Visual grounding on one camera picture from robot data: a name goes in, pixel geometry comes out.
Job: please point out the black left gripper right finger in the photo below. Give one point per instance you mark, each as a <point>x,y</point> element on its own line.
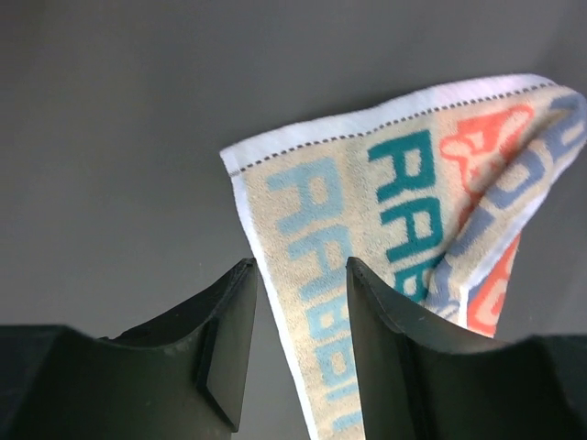
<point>423,377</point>

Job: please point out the rabbit print striped towel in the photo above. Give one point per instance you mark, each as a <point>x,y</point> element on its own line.
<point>431,190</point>

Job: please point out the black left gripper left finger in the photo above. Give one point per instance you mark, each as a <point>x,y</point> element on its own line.
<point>181,375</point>

